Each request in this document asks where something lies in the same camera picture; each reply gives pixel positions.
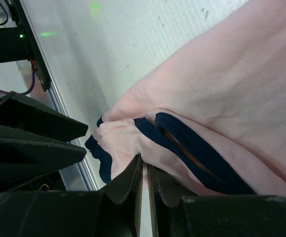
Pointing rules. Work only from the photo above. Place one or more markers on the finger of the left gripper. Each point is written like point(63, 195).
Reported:
point(25, 161)
point(18, 111)

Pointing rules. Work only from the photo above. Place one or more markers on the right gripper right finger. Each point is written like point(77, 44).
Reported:
point(178, 212)

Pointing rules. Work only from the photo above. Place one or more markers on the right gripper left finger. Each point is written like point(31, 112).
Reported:
point(108, 212)

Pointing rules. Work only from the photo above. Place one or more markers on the aluminium mounting rail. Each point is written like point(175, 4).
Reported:
point(49, 23)

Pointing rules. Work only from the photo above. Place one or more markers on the pink underwear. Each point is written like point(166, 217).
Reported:
point(213, 115)

